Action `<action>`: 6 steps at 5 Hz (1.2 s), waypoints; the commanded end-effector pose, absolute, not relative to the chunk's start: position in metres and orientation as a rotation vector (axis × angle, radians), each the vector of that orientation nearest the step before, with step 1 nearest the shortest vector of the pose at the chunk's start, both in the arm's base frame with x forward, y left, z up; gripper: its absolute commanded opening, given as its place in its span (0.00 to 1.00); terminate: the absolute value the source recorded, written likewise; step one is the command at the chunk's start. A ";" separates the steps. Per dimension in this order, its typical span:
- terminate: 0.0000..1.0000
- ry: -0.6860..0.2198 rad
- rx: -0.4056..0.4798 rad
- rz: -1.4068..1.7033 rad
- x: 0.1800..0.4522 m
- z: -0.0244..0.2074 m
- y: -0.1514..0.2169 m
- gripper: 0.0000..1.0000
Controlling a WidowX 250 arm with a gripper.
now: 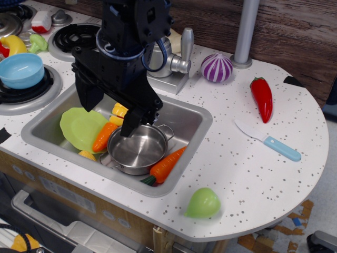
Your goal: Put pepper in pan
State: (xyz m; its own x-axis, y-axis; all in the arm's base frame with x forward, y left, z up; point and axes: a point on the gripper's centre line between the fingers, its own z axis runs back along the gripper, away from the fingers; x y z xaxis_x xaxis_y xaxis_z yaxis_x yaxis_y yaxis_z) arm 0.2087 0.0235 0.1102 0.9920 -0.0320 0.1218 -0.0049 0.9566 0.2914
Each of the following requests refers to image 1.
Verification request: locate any black tape patch left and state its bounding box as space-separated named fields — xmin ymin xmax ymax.
xmin=0 ymin=127 xmax=12 ymax=144

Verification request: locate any blue toy bowl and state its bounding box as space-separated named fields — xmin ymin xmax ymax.
xmin=1 ymin=53 xmax=45 ymax=90

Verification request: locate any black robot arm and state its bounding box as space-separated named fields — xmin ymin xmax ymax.
xmin=72 ymin=1 xmax=173 ymax=137

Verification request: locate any green toy pear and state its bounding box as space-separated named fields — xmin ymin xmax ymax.
xmin=184 ymin=188 xmax=221 ymax=219

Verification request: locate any small steel pan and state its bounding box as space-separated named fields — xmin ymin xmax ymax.
xmin=107 ymin=124 xmax=174 ymax=176

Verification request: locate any yellow toy corn piece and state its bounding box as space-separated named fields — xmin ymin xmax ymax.
xmin=78 ymin=150 xmax=97 ymax=162

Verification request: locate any oven door handle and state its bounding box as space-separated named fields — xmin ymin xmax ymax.
xmin=11 ymin=190 xmax=77 ymax=252

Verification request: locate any toy knife blue handle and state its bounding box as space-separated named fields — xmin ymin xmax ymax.
xmin=234 ymin=119 xmax=302 ymax=162

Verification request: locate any orange toy carrot with stem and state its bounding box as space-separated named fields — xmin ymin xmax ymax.
xmin=141 ymin=146 xmax=187 ymax=186

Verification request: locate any blue cable on arm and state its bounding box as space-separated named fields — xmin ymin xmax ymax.
xmin=141 ymin=39 xmax=169 ymax=73

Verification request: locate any grey stove knob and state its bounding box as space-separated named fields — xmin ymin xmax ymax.
xmin=51 ymin=9 xmax=73 ymax=27

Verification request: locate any light green toy plate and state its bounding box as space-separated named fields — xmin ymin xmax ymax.
xmin=60 ymin=108 xmax=108 ymax=154

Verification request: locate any red white toy piece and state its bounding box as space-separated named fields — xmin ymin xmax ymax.
xmin=31 ymin=11 xmax=52 ymax=34

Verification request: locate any rear black stove burner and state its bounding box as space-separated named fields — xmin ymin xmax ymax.
xmin=48 ymin=23 xmax=101 ymax=62

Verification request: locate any yellow toy banana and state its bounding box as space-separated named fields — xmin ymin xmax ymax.
xmin=1 ymin=35 xmax=27 ymax=57

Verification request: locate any black stove burner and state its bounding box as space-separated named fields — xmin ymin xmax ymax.
xmin=1 ymin=65 xmax=63 ymax=116
xmin=48 ymin=23 xmax=101 ymax=62

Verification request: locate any yellow toy pepper in sink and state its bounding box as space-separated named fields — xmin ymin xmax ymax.
xmin=109 ymin=103 xmax=128 ymax=127

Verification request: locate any black tape patch right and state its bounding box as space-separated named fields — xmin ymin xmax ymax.
xmin=283 ymin=76 xmax=304 ymax=87

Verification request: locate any grey vertical pole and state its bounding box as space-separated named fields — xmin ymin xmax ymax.
xmin=230 ymin=0 xmax=260 ymax=69

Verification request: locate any black tape patch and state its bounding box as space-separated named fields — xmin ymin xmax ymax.
xmin=0 ymin=127 xmax=12 ymax=144
xmin=283 ymin=76 xmax=304 ymax=87

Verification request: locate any steel sink basin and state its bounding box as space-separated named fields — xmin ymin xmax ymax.
xmin=21 ymin=85 xmax=213 ymax=197

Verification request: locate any purple striped toy onion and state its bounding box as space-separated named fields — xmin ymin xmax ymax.
xmin=201 ymin=53 xmax=233 ymax=83

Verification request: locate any front black stove burner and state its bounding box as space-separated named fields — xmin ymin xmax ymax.
xmin=1 ymin=65 xmax=63 ymax=116

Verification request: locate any silver pot lid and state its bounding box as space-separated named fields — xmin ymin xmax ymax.
xmin=1 ymin=13 xmax=23 ymax=37

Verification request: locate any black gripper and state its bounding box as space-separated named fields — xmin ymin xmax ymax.
xmin=72 ymin=47 xmax=163 ymax=137

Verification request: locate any green toy broccoli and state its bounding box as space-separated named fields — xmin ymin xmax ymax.
xmin=28 ymin=34 xmax=48 ymax=54

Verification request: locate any silver toy faucet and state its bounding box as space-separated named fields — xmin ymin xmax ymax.
xmin=147 ymin=27 xmax=194 ymax=94

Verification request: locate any red toy chili pepper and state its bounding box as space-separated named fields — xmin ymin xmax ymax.
xmin=250 ymin=77 xmax=273 ymax=123

